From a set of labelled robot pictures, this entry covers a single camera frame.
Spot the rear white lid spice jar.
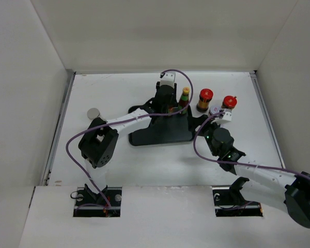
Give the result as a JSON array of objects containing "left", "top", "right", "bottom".
[{"left": 209, "top": 105, "right": 223, "bottom": 116}]

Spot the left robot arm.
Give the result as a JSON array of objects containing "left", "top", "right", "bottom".
[{"left": 78, "top": 81, "right": 177, "bottom": 206}]

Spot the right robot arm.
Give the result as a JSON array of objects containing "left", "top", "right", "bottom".
[{"left": 188, "top": 115, "right": 310, "bottom": 229}]

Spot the green sauce bottle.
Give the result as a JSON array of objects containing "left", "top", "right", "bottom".
[
  {"left": 167, "top": 105, "right": 180, "bottom": 116},
  {"left": 178, "top": 87, "right": 190, "bottom": 110}
]

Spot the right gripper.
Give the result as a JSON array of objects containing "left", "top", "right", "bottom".
[{"left": 187, "top": 114, "right": 224, "bottom": 157}]

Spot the black plastic tray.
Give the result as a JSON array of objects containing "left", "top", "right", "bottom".
[{"left": 128, "top": 106, "right": 195, "bottom": 146}]

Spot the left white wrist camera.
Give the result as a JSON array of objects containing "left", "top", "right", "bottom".
[{"left": 159, "top": 71, "right": 176, "bottom": 88}]

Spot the left red lid jar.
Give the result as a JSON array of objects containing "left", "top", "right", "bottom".
[{"left": 196, "top": 88, "right": 213, "bottom": 113}]

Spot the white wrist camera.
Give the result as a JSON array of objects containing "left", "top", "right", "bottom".
[
  {"left": 214, "top": 111, "right": 232, "bottom": 125},
  {"left": 159, "top": 71, "right": 176, "bottom": 88}
]

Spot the red lid jar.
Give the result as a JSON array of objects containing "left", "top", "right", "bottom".
[
  {"left": 196, "top": 88, "right": 213, "bottom": 113},
  {"left": 221, "top": 96, "right": 238, "bottom": 112}
]

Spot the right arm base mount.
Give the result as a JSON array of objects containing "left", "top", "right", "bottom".
[{"left": 212, "top": 177, "right": 263, "bottom": 217}]

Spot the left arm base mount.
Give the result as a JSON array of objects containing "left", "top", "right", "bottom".
[{"left": 70, "top": 184, "right": 122, "bottom": 218}]

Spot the rear silver lid jar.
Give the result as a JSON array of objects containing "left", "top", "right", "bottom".
[{"left": 87, "top": 108, "right": 100, "bottom": 120}]

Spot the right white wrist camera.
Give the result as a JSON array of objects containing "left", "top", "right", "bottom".
[{"left": 214, "top": 111, "right": 232, "bottom": 125}]

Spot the right red lid jar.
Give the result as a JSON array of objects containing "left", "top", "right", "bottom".
[{"left": 221, "top": 96, "right": 238, "bottom": 112}]

